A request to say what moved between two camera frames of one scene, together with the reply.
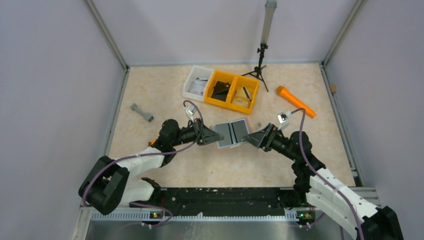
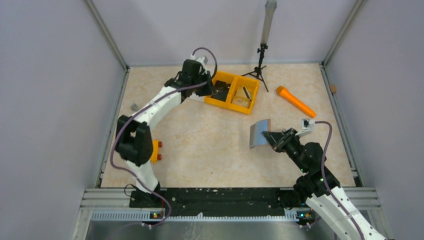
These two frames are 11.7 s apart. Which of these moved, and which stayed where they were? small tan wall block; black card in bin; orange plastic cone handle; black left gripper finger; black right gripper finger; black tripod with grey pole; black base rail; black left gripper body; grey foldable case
Moved: black left gripper body; grey foldable case; black right gripper finger; black left gripper finger
Stayed: black base rail; small tan wall block; black tripod with grey pole; orange plastic cone handle; black card in bin
